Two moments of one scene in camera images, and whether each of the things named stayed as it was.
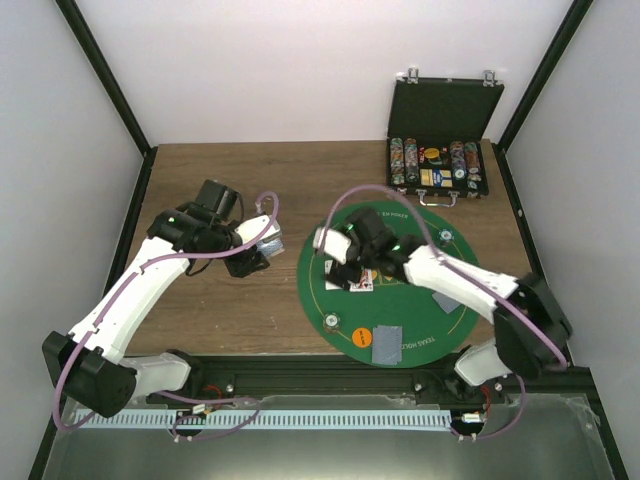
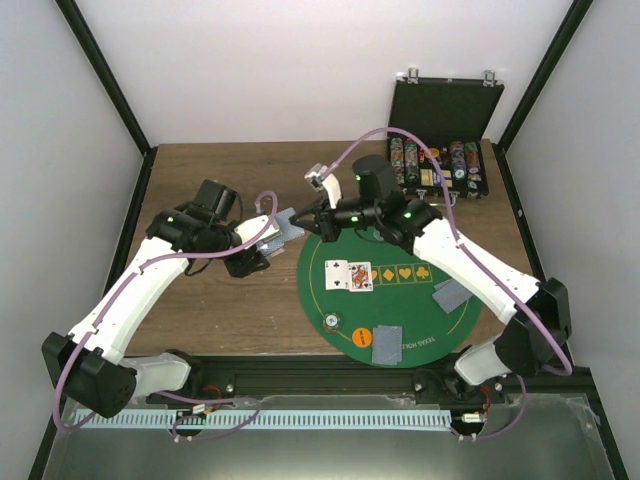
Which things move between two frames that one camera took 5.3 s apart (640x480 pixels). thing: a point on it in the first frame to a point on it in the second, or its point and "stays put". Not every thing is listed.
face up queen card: (365, 283) stays put
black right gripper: (337, 271) to (324, 226)
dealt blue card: (387, 344) stays put
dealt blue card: (387, 344) stays put
